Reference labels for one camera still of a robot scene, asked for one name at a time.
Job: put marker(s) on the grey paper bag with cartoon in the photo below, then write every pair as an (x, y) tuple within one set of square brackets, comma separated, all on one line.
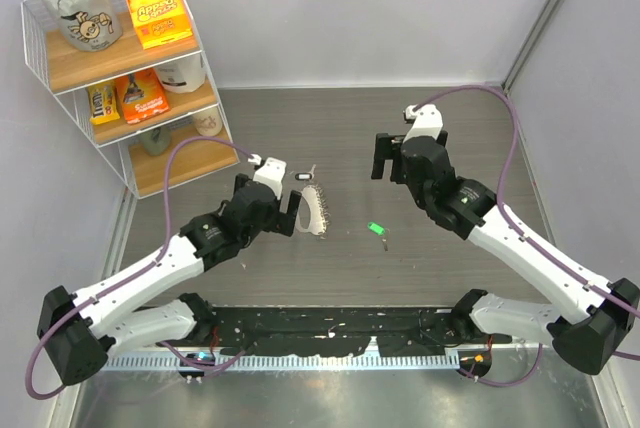
[(88, 25)]

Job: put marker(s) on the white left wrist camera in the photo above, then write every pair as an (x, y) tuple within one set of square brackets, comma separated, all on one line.
[(271, 174)]

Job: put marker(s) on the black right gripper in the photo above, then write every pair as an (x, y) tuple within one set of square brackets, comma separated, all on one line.
[(380, 157)]

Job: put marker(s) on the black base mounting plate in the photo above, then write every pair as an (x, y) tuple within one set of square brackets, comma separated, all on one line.
[(334, 331)]

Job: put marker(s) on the cream white bottle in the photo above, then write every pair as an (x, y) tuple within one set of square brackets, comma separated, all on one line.
[(208, 122)]

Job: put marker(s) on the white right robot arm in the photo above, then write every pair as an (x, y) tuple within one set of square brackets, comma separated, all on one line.
[(586, 316)]

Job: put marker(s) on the orange snack packet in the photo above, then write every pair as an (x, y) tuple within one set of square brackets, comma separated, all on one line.
[(140, 96)]

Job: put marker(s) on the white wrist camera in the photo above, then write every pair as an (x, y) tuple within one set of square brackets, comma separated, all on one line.
[(425, 121), (271, 174)]

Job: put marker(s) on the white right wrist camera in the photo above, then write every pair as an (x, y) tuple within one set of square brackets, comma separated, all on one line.
[(425, 121)]

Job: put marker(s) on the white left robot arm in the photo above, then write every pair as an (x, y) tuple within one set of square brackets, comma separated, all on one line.
[(82, 331)]

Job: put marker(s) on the orange yellow snack box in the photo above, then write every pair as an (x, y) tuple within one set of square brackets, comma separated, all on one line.
[(159, 22)]

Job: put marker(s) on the white paper towel roll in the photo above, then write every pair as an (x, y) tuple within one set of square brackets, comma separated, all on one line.
[(184, 75)]

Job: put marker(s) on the white wire shelf rack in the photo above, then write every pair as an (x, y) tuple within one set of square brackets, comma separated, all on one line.
[(67, 73)]

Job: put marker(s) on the green bottle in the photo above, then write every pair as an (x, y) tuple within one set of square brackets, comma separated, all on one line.
[(155, 141)]

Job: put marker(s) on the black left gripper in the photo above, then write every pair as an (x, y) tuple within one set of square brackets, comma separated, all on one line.
[(283, 222)]

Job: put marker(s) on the yellow candy bag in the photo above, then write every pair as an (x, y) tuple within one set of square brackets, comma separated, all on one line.
[(102, 99)]

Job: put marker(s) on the key with white tag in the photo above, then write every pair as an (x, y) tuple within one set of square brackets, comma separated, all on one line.
[(306, 176)]

